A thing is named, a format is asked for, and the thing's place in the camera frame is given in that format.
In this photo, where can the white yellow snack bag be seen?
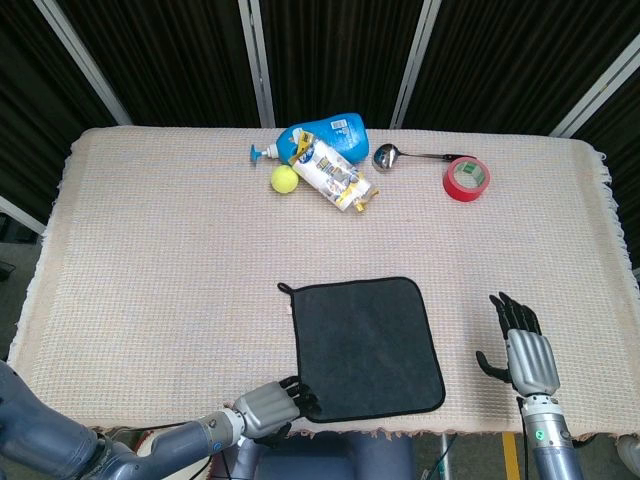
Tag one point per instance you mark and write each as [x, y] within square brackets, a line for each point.
[330, 175]

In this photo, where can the black pleated curtain panel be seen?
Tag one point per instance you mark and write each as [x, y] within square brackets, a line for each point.
[175, 60]
[30, 100]
[340, 55]
[625, 145]
[510, 65]

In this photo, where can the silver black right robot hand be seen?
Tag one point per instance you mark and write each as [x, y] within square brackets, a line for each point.
[532, 365]

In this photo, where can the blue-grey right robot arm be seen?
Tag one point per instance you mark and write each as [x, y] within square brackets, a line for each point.
[552, 450]

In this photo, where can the blue pump soap bottle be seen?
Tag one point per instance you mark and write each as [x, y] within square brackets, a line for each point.
[345, 135]

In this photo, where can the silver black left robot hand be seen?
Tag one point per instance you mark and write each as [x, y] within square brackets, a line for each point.
[265, 407]

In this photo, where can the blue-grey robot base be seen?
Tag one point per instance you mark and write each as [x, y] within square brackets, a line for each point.
[340, 460]

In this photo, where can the grey and pink cloth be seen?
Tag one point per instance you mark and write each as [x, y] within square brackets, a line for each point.
[365, 350]

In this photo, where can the metal soup ladle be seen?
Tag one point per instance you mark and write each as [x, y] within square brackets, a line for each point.
[385, 157]

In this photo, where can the red tape roll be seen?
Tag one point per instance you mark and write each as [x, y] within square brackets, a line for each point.
[452, 187]

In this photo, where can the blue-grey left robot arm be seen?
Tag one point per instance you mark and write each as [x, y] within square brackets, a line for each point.
[45, 440]

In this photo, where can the yellow tennis ball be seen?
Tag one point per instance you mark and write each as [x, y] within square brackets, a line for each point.
[285, 179]

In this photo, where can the metal table leg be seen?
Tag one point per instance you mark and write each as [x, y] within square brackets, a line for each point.
[445, 457]

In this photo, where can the beige woven tablecloth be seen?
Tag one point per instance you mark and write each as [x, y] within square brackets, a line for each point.
[150, 250]

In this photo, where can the white metal frame post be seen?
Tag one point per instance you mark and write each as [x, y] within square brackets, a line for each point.
[595, 92]
[415, 65]
[82, 60]
[257, 65]
[20, 212]

